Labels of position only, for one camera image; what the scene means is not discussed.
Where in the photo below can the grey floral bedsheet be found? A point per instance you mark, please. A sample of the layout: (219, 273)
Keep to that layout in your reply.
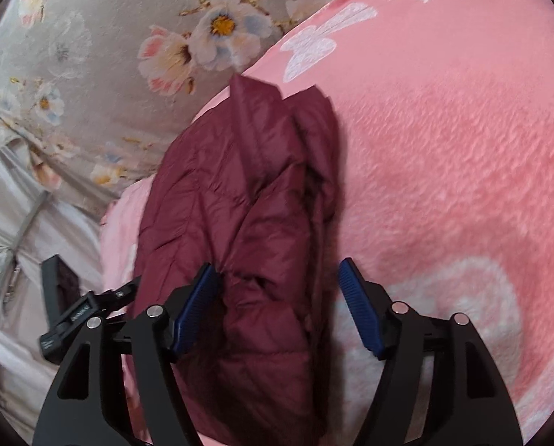
(95, 55)

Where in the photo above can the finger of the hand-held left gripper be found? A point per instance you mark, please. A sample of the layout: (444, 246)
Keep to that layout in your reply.
(119, 295)

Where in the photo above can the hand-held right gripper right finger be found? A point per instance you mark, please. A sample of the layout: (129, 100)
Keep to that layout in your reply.
(360, 306)

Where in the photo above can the pale grey cloth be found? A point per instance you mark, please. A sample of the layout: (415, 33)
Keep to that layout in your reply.
(7, 186)

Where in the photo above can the maroon puffer jacket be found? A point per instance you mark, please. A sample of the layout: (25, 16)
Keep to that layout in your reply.
(258, 241)

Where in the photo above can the pink butterfly print blanket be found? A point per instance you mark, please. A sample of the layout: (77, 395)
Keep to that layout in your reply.
(444, 148)

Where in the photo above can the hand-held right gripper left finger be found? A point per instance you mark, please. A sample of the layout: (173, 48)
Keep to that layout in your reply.
(194, 309)

